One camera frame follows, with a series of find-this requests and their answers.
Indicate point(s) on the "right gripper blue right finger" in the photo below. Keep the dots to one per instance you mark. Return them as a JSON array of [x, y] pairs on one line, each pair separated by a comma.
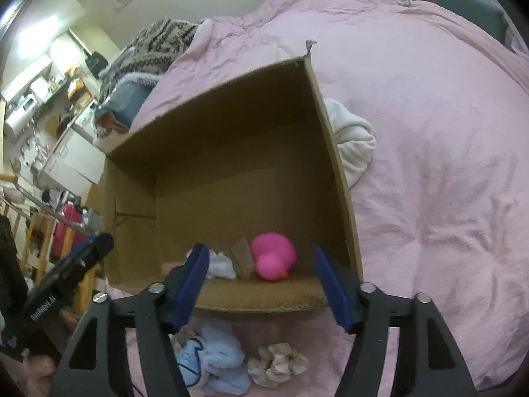
[[428, 361]]

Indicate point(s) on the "white washing machine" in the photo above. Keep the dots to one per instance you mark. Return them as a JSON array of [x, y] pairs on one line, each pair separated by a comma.
[[84, 124]]

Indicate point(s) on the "white kitchen cabinet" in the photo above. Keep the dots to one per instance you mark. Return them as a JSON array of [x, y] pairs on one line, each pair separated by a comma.
[[73, 165]]

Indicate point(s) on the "pink rubber duck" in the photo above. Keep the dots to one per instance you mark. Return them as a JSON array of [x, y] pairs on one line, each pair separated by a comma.
[[274, 256]]

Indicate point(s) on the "brown cardboard box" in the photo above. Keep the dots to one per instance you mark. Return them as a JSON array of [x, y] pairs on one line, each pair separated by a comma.
[[251, 156]]

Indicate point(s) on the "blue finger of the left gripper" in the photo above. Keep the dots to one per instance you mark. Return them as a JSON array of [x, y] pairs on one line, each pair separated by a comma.
[[58, 286]]

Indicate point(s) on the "teal headboard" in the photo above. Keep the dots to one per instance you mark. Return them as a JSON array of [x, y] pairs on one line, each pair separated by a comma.
[[483, 14]]

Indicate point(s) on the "person left hand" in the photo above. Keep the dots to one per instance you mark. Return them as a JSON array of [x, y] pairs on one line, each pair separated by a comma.
[[38, 371]]

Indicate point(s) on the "white cloth beside box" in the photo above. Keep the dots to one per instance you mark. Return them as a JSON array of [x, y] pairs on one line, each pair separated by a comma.
[[354, 139]]

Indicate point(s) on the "translucent soft block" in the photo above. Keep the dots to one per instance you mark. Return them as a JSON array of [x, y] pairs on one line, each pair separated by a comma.
[[242, 259]]

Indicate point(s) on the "pink bed duvet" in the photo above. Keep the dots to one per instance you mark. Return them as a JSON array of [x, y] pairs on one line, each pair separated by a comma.
[[443, 205]]

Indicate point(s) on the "wooden chair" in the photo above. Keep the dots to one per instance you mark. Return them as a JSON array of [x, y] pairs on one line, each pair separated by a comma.
[[47, 241]]

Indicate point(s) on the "beige floral scrunchie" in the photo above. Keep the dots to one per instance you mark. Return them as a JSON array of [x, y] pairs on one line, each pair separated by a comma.
[[276, 364]]

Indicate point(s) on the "patterned knit blanket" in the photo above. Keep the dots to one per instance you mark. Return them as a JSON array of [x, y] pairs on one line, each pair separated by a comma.
[[152, 51]]

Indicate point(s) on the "light blue plush toy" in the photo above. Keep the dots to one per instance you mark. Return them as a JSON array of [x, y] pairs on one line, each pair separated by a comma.
[[214, 361]]

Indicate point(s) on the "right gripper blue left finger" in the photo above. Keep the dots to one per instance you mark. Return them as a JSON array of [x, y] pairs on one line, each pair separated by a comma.
[[95, 362]]

